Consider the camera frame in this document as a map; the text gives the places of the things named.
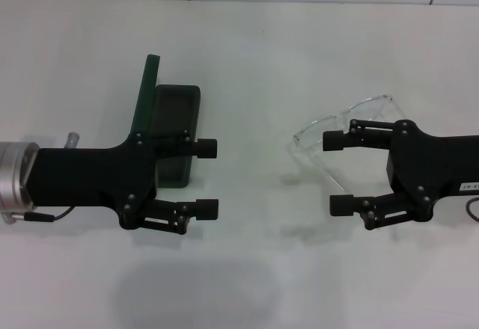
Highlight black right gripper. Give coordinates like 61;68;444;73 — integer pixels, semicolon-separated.
323;118;479;231

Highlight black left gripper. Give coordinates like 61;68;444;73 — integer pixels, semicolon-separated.
24;129;220;235

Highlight clear white glasses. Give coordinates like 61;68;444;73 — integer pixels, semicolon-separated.
291;95;407;192

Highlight green glasses case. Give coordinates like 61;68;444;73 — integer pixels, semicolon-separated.
130;54;201;190

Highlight right arm black plug cable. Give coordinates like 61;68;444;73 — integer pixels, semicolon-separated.
465;197;479;223

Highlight arm black plug cable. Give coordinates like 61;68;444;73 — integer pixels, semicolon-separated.
465;197;479;223
22;205;74;224

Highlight left arm black plug cable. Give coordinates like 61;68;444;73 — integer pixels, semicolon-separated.
22;205;74;224

